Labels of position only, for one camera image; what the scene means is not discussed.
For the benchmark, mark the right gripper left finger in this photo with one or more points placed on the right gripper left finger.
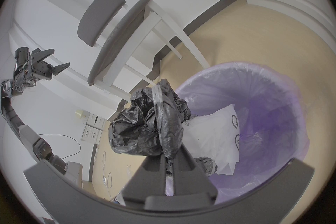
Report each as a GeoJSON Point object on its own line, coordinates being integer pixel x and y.
{"type": "Point", "coordinates": [152, 181]}

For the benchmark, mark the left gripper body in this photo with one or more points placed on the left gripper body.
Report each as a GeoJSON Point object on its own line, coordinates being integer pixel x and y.
{"type": "Point", "coordinates": [39, 68]}

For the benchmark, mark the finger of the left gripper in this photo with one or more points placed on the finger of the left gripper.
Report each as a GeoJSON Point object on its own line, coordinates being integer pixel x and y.
{"type": "Point", "coordinates": [45, 54]}
{"type": "Point", "coordinates": [57, 70]}

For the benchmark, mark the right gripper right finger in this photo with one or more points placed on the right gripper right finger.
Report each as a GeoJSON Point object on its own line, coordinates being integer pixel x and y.
{"type": "Point", "coordinates": [189, 181]}

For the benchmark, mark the white printed wrapper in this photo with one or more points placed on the white printed wrapper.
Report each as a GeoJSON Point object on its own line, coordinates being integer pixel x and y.
{"type": "Point", "coordinates": [212, 136]}

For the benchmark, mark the black plastic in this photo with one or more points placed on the black plastic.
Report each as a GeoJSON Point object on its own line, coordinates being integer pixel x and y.
{"type": "Point", "coordinates": [141, 128]}

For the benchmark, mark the purple plastic bag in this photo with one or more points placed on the purple plastic bag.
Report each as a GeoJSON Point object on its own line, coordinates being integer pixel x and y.
{"type": "Point", "coordinates": [275, 118]}

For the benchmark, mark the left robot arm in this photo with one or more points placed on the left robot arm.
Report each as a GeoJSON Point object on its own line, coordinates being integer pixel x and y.
{"type": "Point", "coordinates": [39, 146]}

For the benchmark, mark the white trash bin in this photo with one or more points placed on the white trash bin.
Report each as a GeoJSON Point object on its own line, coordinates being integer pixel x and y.
{"type": "Point", "coordinates": [262, 81]}

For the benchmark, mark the white chair grey cushions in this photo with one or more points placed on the white chair grey cushions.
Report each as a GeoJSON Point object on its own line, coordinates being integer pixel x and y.
{"type": "Point", "coordinates": [97, 18]}

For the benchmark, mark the white chest of drawers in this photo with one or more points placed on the white chest of drawers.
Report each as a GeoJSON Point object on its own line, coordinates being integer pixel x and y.
{"type": "Point", "coordinates": [91, 133]}

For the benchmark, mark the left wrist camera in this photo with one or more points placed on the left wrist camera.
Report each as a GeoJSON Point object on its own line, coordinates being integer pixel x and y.
{"type": "Point", "coordinates": [22, 53]}

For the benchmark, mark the white wall socket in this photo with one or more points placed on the white wall socket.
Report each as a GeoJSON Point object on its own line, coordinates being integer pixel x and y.
{"type": "Point", "coordinates": [106, 92]}

